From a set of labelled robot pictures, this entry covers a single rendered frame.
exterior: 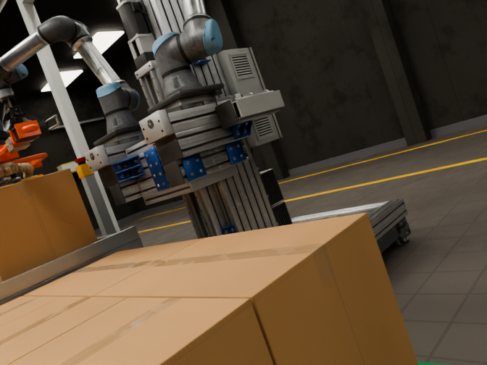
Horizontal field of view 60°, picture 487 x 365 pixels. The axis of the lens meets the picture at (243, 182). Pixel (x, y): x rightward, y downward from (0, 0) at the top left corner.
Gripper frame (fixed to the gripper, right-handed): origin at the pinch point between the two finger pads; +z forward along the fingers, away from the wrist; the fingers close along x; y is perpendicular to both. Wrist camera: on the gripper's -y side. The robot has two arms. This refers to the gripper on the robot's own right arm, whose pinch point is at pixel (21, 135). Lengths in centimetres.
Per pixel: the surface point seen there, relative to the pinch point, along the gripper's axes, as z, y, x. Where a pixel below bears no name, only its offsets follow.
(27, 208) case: 40, 51, -33
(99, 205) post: 50, 6, 23
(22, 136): 18, 85, -39
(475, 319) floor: 127, 182, 28
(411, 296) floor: 127, 156, 46
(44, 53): -127, -208, 157
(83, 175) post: 30.9, 6.3, 20.7
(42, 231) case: 51, 51, -31
